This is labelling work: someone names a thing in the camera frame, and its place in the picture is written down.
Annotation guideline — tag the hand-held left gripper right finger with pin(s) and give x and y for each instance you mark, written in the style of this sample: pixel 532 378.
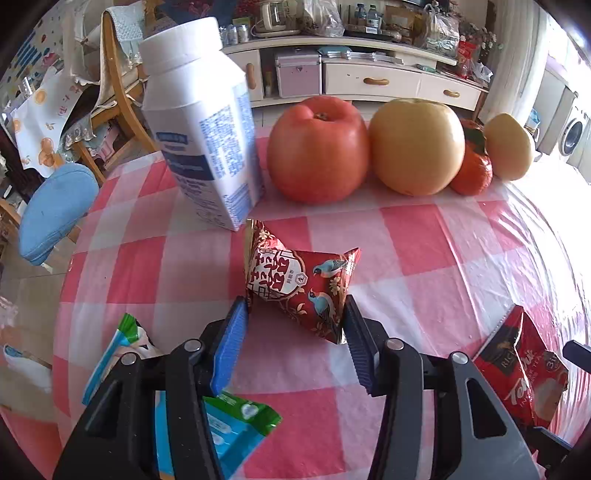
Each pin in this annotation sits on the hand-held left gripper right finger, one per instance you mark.
pixel 358 344

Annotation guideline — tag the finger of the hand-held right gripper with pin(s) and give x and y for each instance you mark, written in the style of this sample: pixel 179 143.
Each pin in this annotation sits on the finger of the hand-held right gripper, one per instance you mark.
pixel 551 447
pixel 579 354

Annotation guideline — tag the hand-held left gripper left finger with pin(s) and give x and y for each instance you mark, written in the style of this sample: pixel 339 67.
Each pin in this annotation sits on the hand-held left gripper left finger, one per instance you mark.
pixel 229 346

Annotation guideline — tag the red milk tea packet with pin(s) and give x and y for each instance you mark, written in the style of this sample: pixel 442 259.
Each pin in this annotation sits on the red milk tea packet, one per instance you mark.
pixel 526 378

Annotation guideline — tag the red bird-print snack packet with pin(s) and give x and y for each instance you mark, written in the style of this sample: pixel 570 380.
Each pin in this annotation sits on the red bird-print snack packet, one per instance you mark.
pixel 300 286

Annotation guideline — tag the blue cartoon snack packet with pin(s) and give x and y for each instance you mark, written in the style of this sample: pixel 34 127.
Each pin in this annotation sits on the blue cartoon snack packet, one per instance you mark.
pixel 235 417

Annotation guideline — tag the pink checked tablecloth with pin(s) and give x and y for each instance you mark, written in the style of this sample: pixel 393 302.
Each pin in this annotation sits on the pink checked tablecloth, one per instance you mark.
pixel 415 258

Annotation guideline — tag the red apple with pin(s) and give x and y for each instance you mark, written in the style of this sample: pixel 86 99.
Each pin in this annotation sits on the red apple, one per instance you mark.
pixel 318 152

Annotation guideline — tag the large yellow pear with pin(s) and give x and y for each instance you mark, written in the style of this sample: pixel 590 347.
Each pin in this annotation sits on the large yellow pear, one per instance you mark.
pixel 415 147

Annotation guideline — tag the orange persimmon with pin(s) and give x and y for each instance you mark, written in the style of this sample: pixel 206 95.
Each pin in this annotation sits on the orange persimmon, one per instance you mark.
pixel 473 168

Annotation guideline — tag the blue seat cushion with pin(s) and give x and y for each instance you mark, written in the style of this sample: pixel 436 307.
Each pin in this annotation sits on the blue seat cushion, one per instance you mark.
pixel 57 212

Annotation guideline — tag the small yellow pear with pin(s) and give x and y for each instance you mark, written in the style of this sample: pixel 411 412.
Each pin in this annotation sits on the small yellow pear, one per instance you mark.
pixel 508 147

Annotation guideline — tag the white washing machine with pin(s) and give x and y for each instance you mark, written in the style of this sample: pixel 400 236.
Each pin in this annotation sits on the white washing machine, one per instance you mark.
pixel 570 134

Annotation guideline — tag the white plastic bottle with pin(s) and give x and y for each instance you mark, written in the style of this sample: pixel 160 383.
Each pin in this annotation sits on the white plastic bottle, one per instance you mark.
pixel 198 124

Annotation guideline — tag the white TV cabinet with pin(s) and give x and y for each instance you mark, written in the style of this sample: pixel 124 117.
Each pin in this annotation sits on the white TV cabinet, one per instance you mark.
pixel 369 81

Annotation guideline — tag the pink metal case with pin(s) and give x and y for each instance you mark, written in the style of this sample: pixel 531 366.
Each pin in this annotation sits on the pink metal case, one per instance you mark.
pixel 298 76

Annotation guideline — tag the wooden chair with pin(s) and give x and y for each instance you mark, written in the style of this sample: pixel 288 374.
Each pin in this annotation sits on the wooden chair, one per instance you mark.
pixel 117 92

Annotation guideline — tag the orange fruit printed cloth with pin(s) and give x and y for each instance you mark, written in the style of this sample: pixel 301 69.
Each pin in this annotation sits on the orange fruit printed cloth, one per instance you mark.
pixel 41 124

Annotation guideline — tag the red plastic bag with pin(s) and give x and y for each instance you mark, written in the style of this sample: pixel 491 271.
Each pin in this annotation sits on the red plastic bag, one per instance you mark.
pixel 467 57

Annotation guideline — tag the white curtain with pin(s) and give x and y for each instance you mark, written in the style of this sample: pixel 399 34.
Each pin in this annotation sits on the white curtain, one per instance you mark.
pixel 512 55

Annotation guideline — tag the clear plastic bag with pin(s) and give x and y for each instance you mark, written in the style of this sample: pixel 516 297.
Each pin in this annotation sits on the clear plastic bag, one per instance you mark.
pixel 323 18
pixel 441 32

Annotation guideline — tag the cardboard box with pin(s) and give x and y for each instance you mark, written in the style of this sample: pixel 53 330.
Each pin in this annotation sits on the cardboard box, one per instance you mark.
pixel 401 18

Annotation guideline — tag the white electric kettle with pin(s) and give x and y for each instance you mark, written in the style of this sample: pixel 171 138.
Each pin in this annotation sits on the white electric kettle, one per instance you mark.
pixel 274 18

